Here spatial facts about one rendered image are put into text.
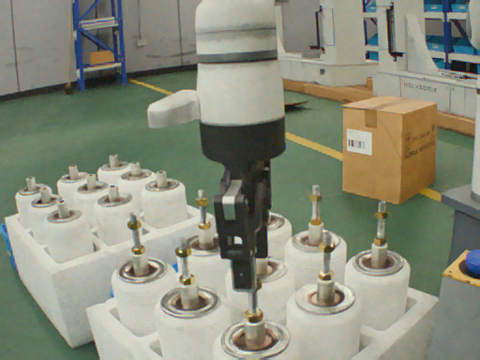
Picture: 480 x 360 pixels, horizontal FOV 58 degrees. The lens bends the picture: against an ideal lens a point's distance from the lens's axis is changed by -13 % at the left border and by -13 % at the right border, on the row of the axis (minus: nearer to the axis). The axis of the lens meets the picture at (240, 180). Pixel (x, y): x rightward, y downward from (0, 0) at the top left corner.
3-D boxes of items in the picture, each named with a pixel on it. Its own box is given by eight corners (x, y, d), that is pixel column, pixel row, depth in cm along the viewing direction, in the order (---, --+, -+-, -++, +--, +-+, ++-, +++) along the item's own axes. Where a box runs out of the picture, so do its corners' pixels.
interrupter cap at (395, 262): (412, 271, 62) (412, 267, 62) (364, 282, 61) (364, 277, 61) (390, 249, 69) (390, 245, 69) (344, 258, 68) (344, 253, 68)
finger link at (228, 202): (224, 170, 42) (228, 192, 43) (212, 201, 38) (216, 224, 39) (252, 170, 41) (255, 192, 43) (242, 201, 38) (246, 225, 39)
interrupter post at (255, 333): (246, 336, 52) (244, 312, 51) (267, 336, 52) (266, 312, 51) (243, 348, 50) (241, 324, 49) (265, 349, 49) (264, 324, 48)
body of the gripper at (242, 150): (277, 117, 38) (282, 229, 41) (289, 100, 46) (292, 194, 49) (185, 120, 40) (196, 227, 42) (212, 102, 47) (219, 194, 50)
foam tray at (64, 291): (138, 238, 139) (129, 179, 134) (221, 287, 111) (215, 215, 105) (20, 278, 116) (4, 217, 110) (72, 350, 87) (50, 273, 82)
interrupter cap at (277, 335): (227, 322, 55) (227, 317, 55) (292, 323, 54) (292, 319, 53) (215, 361, 48) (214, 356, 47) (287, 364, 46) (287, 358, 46)
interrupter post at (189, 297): (194, 310, 57) (191, 288, 56) (177, 307, 58) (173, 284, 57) (203, 301, 60) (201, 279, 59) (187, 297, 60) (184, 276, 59)
